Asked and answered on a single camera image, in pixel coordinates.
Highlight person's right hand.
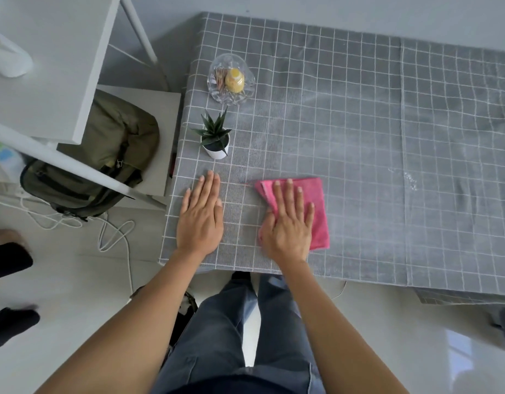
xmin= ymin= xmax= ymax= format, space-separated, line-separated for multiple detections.
xmin=258 ymin=179 xmax=315 ymax=269

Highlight person's left hand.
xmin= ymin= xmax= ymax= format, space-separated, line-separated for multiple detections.
xmin=176 ymin=170 xmax=225 ymax=263

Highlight pink cleaning cloth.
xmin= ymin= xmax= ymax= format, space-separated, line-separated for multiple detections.
xmin=253 ymin=177 xmax=331 ymax=252

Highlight small potted succulent plant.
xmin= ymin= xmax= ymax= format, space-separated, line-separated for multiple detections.
xmin=189 ymin=106 xmax=233 ymax=160

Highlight clear glass bowl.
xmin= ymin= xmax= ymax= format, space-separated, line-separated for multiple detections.
xmin=206 ymin=53 xmax=256 ymax=106

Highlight person's right forearm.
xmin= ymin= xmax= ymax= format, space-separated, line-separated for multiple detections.
xmin=276 ymin=260 xmax=411 ymax=394

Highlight person's left forearm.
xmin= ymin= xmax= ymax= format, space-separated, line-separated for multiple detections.
xmin=34 ymin=250 xmax=212 ymax=394

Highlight grey checked tablecloth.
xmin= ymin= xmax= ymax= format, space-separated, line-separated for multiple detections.
xmin=158 ymin=11 xmax=505 ymax=306

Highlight black lined trash bin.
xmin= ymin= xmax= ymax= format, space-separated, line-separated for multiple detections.
xmin=129 ymin=285 xmax=199 ymax=349

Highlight blue grey jeans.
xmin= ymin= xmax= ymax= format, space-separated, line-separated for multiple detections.
xmin=149 ymin=274 xmax=325 ymax=394

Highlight olive green backpack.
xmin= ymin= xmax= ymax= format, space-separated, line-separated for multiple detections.
xmin=19 ymin=89 xmax=161 ymax=221

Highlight scattered white crumbs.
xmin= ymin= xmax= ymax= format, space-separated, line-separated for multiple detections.
xmin=388 ymin=166 xmax=419 ymax=193

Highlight black shirt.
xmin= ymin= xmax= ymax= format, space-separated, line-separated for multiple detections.
xmin=164 ymin=375 xmax=315 ymax=394

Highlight white pack with blue print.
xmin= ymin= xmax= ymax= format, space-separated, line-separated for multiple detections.
xmin=0 ymin=139 xmax=25 ymax=183

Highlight white shelf rack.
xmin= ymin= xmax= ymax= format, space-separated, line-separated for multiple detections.
xmin=0 ymin=0 xmax=183 ymax=212

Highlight white cable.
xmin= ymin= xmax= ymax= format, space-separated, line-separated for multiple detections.
xmin=0 ymin=192 xmax=136 ymax=296

